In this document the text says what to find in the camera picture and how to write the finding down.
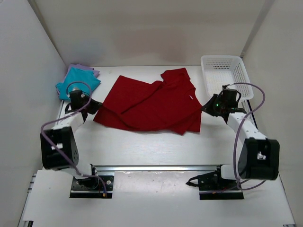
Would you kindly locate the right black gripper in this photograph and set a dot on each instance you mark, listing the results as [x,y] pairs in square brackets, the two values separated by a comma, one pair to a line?
[209,107]

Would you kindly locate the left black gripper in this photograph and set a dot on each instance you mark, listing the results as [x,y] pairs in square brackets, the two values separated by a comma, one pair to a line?
[93,107]

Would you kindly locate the teal t shirt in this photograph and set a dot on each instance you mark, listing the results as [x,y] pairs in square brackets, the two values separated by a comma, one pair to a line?
[77,82]

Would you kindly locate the purple t shirt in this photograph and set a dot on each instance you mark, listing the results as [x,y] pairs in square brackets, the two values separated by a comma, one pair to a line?
[93,71]

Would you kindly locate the red t shirt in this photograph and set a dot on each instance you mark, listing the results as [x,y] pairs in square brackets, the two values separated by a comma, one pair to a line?
[167,105]

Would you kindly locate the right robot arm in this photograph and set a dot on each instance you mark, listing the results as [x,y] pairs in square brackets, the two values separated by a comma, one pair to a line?
[255,156]

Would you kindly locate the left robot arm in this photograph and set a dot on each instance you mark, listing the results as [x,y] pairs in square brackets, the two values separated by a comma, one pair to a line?
[58,144]

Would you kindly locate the white plastic basket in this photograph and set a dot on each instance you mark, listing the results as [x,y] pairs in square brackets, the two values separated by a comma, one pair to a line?
[219,70]

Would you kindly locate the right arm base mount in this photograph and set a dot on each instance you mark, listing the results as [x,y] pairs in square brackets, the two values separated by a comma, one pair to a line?
[213,187]

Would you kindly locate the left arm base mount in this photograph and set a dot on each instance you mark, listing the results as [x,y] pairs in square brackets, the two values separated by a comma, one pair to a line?
[93,188]

